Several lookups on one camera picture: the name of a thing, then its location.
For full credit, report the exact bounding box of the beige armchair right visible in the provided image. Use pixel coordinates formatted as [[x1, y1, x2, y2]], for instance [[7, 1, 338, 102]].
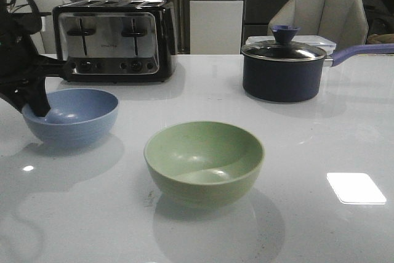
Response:
[[268, 0, 369, 50]]

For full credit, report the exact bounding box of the beige armchair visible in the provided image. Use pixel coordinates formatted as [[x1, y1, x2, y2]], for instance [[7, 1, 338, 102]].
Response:
[[268, 0, 369, 50], [1, 0, 71, 54]]

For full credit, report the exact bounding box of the dark blue saucepan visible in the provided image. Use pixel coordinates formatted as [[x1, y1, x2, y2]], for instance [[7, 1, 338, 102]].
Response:
[[243, 43, 393, 103]]

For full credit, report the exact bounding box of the black and silver toaster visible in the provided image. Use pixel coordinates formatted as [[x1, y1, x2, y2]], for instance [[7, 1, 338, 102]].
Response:
[[52, 0, 177, 83]]

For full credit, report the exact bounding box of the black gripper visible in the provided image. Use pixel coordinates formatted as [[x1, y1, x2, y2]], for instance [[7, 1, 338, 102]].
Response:
[[1, 13, 66, 117]]

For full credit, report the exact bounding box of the beige armchair left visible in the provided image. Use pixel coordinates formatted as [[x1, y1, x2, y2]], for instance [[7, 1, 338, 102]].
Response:
[[1, 0, 71, 54]]

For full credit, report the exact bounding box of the glass pot lid blue knob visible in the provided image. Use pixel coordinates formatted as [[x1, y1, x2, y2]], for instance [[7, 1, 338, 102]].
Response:
[[241, 25, 326, 62]]

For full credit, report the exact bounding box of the blue bowl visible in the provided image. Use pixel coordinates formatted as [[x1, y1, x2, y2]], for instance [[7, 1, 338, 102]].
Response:
[[22, 88, 119, 148]]

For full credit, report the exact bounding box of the white cabinet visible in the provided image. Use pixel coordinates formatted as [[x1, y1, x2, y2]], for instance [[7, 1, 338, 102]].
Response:
[[190, 0, 244, 55]]

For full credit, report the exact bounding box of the green bowl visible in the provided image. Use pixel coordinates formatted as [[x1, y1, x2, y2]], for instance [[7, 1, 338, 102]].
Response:
[[143, 121, 265, 209]]

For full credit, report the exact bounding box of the clear plastic container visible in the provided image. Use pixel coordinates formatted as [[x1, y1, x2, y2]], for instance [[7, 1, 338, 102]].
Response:
[[245, 35, 336, 54]]

